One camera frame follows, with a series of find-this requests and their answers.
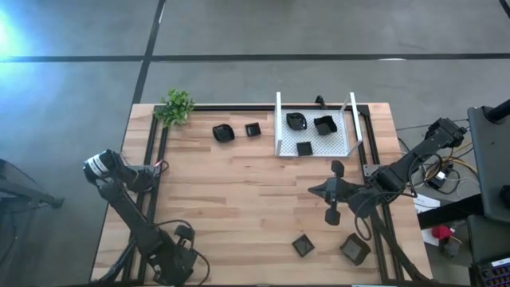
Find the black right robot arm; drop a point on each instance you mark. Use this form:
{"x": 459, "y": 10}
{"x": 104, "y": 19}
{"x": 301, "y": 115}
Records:
{"x": 398, "y": 167}

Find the grey metal bracket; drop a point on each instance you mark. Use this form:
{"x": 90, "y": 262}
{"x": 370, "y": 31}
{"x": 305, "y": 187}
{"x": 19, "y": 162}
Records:
{"x": 368, "y": 170}

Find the black aluminium table frame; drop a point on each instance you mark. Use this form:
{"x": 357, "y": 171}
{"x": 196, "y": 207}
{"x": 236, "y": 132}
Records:
{"x": 239, "y": 107}

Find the black small square mini plate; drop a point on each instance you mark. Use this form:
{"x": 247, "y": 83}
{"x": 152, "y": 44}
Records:
{"x": 303, "y": 245}
{"x": 253, "y": 129}
{"x": 304, "y": 148}

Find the white paper sheets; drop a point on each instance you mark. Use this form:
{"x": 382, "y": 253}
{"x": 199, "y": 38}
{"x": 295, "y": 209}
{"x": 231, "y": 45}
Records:
{"x": 424, "y": 201}

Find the black rounded mini plate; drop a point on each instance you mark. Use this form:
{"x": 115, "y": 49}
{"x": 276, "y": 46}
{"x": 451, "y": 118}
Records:
{"x": 296, "y": 121}
{"x": 223, "y": 132}

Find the dark grey side desk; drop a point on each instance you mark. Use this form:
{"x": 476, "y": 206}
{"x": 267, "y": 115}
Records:
{"x": 492, "y": 167}

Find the black large square mini plate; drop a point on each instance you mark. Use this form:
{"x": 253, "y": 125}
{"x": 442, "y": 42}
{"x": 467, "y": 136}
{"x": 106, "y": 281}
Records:
{"x": 325, "y": 124}
{"x": 355, "y": 249}

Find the white perforated dish rack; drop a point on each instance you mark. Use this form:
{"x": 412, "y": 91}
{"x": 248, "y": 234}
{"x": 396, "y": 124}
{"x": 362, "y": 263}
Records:
{"x": 334, "y": 145}

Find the white power adapter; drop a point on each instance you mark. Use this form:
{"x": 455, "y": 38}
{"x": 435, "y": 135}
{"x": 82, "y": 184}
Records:
{"x": 439, "y": 175}

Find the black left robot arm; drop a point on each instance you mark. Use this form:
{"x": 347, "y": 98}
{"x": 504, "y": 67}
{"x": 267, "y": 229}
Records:
{"x": 131, "y": 215}

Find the small black bracket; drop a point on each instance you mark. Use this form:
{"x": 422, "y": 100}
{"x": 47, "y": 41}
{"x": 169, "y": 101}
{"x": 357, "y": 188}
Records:
{"x": 320, "y": 101}

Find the red object on floor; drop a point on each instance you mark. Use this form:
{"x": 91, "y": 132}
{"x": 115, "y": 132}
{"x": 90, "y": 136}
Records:
{"x": 441, "y": 232}

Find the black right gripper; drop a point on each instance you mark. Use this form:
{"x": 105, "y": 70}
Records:
{"x": 338, "y": 193}

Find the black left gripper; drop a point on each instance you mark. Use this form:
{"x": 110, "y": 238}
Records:
{"x": 175, "y": 261}

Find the green plant in white pot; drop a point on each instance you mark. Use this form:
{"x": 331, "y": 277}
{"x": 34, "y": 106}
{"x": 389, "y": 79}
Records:
{"x": 175, "y": 107}

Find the dark grey floor stand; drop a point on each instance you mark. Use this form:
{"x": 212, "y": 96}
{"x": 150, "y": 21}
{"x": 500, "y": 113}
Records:
{"x": 24, "y": 191}

